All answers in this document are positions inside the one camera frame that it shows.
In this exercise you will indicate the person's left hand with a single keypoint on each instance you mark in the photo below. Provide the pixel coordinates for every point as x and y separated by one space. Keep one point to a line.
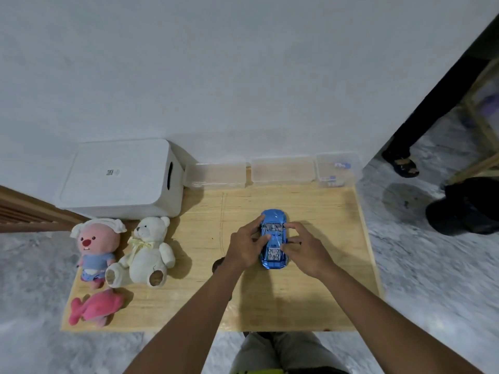
243 247

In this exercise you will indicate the person's right hand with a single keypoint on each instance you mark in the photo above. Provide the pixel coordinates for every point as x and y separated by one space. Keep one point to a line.
308 255

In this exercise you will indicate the person's right thumb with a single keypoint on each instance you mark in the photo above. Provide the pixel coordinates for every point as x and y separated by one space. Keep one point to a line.
289 248

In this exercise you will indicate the person's left thumb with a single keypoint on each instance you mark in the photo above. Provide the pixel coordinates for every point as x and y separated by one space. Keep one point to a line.
263 241

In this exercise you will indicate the blue toy car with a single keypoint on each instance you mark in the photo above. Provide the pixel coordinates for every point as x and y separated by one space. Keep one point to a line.
275 223

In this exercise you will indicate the person's right forearm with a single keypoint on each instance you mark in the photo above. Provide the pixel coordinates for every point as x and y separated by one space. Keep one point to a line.
382 327

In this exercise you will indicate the person's left forearm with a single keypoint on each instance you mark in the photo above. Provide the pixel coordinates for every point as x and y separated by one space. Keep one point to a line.
195 323

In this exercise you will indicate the clear plastic container with items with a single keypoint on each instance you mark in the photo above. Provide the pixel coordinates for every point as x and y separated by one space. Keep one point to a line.
336 171

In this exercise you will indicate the small blue white item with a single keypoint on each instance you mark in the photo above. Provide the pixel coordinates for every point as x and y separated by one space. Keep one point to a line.
342 165

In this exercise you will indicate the person's grey shorts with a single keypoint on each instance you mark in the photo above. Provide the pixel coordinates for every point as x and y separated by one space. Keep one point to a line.
288 354

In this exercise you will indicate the white teddy bear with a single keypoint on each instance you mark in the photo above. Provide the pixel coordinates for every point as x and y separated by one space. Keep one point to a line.
146 255

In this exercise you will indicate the white lidded storage box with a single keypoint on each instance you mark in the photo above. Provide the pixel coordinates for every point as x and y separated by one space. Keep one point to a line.
121 179

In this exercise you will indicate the pink beaver plush toy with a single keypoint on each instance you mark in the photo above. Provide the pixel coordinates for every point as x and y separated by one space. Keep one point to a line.
95 249

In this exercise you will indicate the pink dolphin plush toy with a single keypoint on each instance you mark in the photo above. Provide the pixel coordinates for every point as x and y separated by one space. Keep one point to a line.
97 307

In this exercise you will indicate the black bag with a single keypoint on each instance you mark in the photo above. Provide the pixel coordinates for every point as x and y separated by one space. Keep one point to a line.
466 208

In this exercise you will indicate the brown wooden slatted bench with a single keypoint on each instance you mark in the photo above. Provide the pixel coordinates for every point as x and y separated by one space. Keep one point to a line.
27 214

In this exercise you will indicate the wooden frame furniture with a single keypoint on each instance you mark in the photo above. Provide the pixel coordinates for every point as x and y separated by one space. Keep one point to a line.
481 124

